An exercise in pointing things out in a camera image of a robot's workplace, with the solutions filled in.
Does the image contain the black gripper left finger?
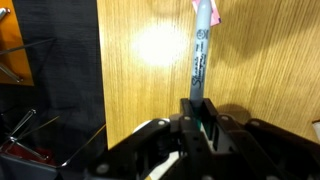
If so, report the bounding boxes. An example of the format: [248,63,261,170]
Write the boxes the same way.
[169,98,214,180]

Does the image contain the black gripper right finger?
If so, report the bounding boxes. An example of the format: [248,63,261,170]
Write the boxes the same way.
[202,98,278,180]

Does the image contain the green capped grey marker pen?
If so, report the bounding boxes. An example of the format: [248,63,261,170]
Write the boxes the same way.
[189,0,214,134]

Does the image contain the white plastic cup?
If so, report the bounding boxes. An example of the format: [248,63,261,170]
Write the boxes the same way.
[311,119,320,144]

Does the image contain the pink paper packet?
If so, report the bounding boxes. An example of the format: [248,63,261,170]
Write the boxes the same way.
[191,0,223,27]

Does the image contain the thick chrome tube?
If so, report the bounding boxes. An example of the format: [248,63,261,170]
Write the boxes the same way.
[7,108,37,142]
[0,6,11,20]

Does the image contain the orange board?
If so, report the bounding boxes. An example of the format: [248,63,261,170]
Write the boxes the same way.
[0,0,35,87]

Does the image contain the thin chrome wire frame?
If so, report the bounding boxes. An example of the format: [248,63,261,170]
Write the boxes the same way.
[0,37,57,83]

